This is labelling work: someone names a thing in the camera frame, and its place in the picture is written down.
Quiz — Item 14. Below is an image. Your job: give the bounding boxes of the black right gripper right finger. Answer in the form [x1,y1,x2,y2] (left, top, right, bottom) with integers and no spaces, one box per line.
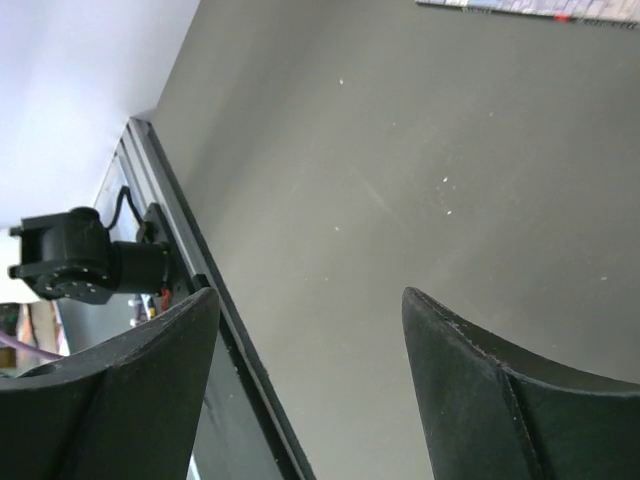
[402,287,639,479]

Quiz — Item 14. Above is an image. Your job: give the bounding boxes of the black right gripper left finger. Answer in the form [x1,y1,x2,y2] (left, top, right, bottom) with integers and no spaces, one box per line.
[1,288,220,479]

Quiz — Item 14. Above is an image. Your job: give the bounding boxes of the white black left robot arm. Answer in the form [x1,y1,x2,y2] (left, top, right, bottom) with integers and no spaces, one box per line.
[7,186,178,305]

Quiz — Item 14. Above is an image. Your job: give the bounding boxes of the red pink picture book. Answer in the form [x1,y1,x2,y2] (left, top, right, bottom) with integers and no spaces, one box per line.
[416,0,639,29]

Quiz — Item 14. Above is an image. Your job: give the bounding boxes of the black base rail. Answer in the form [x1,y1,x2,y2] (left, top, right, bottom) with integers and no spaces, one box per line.
[118,119,315,479]

